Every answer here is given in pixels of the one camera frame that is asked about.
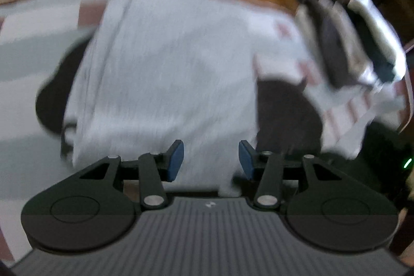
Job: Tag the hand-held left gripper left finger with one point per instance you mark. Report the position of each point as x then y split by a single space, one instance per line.
175 162

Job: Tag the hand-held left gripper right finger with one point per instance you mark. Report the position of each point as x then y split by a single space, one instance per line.
245 162

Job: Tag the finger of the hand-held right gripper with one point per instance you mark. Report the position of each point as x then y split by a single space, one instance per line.
305 0

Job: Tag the light grey garment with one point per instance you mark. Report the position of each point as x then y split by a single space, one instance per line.
168 69

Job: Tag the black cloth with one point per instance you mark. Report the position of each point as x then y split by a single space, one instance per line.
284 114

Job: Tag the dark device with green light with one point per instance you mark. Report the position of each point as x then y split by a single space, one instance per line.
388 150

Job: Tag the grey white red checked blanket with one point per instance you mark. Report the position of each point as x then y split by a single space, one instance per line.
26 69

